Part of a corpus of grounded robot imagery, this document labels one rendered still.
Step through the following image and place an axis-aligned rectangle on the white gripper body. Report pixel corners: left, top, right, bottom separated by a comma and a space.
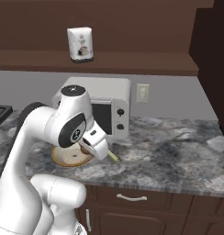
78, 137, 110, 161

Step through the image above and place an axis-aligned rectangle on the tan round bowl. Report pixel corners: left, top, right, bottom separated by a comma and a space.
50, 142, 95, 168

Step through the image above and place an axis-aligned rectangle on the yellow-green stick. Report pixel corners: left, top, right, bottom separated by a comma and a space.
107, 149, 120, 163

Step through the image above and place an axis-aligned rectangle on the white toaster oven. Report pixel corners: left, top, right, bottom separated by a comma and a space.
51, 76, 132, 141

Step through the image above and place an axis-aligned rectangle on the dark brown cupboard door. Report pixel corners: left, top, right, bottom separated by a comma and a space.
74, 204, 187, 235
181, 214, 224, 235

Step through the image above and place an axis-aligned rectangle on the dark brown drawer front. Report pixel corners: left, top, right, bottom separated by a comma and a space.
190, 195, 224, 220
84, 184, 195, 216

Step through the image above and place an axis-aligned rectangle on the black hob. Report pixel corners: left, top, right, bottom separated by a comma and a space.
0, 105, 14, 130

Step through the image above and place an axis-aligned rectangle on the white printed bag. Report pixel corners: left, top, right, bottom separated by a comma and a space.
66, 27, 95, 64

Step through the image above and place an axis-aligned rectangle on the dark brown tall cabinet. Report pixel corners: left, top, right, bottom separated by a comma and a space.
188, 0, 224, 140

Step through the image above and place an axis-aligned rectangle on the white drawer handle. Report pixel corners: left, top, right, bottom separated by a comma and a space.
116, 193, 148, 203

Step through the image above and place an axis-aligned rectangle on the white wall socket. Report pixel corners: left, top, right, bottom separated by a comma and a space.
135, 83, 151, 104

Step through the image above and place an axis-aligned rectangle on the white cupboard door handle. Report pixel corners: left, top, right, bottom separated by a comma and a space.
84, 208, 93, 233

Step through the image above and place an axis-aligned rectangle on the dark brown wall shelf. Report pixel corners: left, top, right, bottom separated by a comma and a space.
0, 50, 200, 77

